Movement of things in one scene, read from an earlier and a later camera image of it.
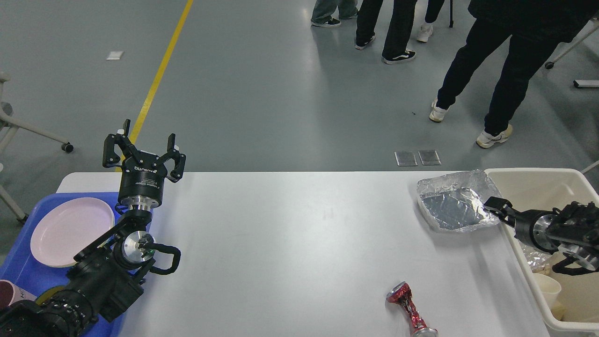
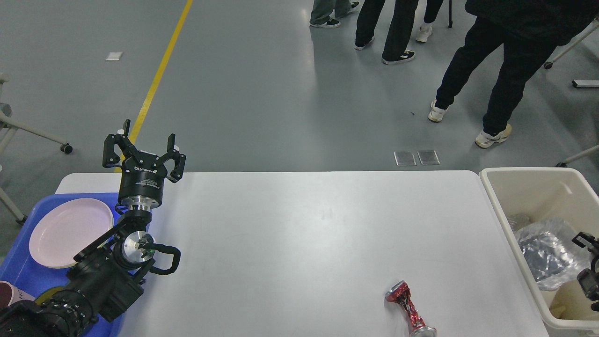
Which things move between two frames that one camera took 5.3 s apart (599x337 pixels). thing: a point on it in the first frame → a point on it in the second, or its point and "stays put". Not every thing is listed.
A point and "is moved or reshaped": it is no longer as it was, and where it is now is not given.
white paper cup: [551, 289] → [571, 303]
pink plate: [69, 226] stays put
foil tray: [454, 201] → [554, 257]
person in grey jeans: [324, 9] stays put
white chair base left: [9, 126] stays put
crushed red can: [402, 294] stays put
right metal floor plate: [429, 157] stays put
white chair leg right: [550, 64] stays put
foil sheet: [536, 260] is moved or reshaped
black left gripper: [142, 178] stays put
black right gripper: [529, 225] → [588, 279]
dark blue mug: [54, 296] stays put
